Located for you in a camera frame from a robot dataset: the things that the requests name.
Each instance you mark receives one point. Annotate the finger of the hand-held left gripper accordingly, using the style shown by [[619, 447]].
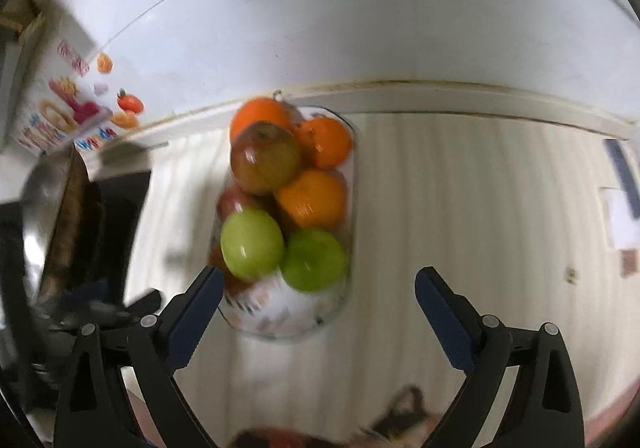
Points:
[[92, 293], [145, 304]]

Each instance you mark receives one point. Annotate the large red apple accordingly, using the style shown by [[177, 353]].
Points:
[[232, 203]]

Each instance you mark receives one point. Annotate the small red apple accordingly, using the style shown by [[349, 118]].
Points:
[[262, 160]]

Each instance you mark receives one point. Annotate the large orange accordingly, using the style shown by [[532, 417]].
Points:
[[255, 115]]

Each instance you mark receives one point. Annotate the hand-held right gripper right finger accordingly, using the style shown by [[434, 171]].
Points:
[[445, 318]]

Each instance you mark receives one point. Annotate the black glass stove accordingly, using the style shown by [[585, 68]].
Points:
[[130, 208]]

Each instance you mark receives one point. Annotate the small orange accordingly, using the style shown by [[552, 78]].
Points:
[[327, 143], [315, 200]]

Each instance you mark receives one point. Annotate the small brown card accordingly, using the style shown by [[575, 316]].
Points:
[[631, 262]]

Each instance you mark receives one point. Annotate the small dark object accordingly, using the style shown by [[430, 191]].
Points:
[[570, 275]]

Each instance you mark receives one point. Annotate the steel wok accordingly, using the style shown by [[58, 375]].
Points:
[[75, 228]]

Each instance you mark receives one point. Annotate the green apple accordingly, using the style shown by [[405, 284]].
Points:
[[250, 243], [312, 260]]

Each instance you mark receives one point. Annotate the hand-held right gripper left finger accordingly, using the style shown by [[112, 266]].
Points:
[[196, 315]]

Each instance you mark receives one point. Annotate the cat-shaped mat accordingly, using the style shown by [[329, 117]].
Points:
[[405, 408]]

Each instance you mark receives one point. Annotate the white paper sheet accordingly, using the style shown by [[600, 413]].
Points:
[[620, 228]]

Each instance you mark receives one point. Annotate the oval floral ceramic plate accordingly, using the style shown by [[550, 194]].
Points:
[[280, 313]]

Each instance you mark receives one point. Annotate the striped pink tablecloth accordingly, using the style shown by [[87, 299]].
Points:
[[450, 203]]

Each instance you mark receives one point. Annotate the colourful wall sticker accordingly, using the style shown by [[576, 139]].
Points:
[[65, 113]]

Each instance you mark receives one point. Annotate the steel wok lid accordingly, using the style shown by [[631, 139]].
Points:
[[45, 208]]

